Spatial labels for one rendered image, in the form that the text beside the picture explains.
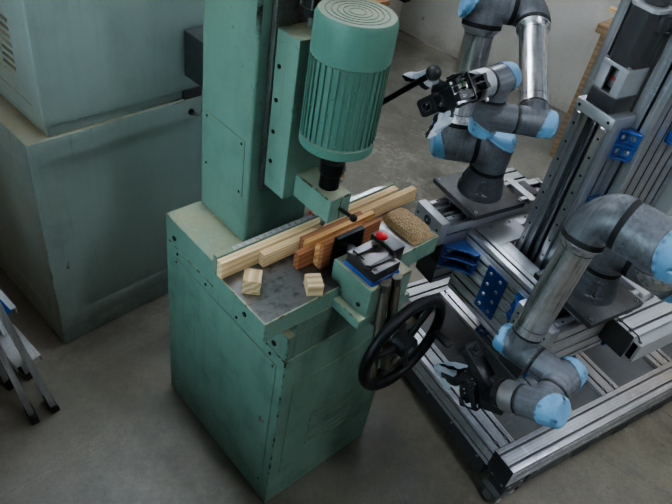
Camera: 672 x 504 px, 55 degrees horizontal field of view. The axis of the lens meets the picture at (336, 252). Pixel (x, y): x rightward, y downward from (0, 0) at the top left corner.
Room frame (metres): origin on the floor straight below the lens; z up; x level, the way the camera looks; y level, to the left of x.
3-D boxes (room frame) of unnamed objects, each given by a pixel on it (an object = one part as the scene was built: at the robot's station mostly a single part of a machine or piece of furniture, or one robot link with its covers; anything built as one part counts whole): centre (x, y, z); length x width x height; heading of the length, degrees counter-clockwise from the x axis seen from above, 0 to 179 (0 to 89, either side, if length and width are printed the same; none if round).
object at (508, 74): (1.54, -0.32, 1.32); 0.11 x 0.08 x 0.09; 138
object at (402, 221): (1.43, -0.18, 0.92); 0.14 x 0.09 x 0.04; 48
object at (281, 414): (1.38, 0.14, 0.36); 0.58 x 0.45 x 0.71; 48
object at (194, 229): (1.38, 0.14, 0.76); 0.57 x 0.45 x 0.09; 48
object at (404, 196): (1.36, -0.01, 0.92); 0.55 x 0.02 x 0.04; 138
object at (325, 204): (1.32, 0.06, 1.03); 0.14 x 0.07 x 0.09; 48
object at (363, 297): (1.17, -0.09, 0.92); 0.15 x 0.13 x 0.09; 138
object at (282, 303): (1.23, -0.03, 0.87); 0.61 x 0.30 x 0.06; 138
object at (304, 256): (1.26, 0.02, 0.92); 0.23 x 0.02 x 0.05; 138
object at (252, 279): (1.08, 0.18, 0.92); 0.05 x 0.04 x 0.04; 6
